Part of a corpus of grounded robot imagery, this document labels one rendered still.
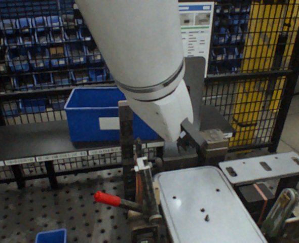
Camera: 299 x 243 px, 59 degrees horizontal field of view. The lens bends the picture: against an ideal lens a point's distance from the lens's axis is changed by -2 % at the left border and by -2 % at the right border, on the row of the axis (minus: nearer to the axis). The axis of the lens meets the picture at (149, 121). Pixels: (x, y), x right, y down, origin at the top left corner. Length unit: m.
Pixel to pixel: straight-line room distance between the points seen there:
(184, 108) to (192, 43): 0.74
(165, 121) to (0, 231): 0.97
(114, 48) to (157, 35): 0.04
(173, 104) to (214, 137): 0.61
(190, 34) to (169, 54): 0.79
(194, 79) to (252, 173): 0.34
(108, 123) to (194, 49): 0.44
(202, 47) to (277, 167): 0.51
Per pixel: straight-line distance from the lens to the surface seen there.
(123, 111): 0.80
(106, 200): 0.59
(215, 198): 0.79
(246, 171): 0.90
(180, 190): 0.80
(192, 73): 0.78
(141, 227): 0.64
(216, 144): 0.90
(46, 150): 0.95
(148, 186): 0.57
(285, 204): 0.70
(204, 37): 1.07
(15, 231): 1.18
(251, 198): 0.85
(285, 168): 0.96
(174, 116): 0.33
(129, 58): 0.24
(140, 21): 0.21
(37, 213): 1.21
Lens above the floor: 1.56
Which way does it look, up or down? 31 degrees down
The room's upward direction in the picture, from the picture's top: straight up
